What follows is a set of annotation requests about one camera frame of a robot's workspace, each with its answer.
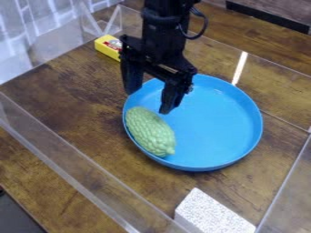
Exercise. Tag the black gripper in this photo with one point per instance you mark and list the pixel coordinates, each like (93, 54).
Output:
(155, 53)

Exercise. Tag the green bumpy bitter gourd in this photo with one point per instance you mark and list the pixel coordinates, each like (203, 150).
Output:
(151, 131)

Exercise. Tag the blue round plastic tray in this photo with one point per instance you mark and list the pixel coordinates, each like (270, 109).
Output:
(218, 126)

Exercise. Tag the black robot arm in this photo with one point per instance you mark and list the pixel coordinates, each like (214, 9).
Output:
(168, 6)

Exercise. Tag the yellow rectangular block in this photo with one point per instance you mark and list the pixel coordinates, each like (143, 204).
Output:
(109, 46)

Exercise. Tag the white speckled foam block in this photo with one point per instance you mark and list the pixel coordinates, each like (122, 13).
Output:
(203, 215)

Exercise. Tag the clear acrylic enclosure wall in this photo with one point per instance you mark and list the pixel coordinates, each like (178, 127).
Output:
(84, 181)

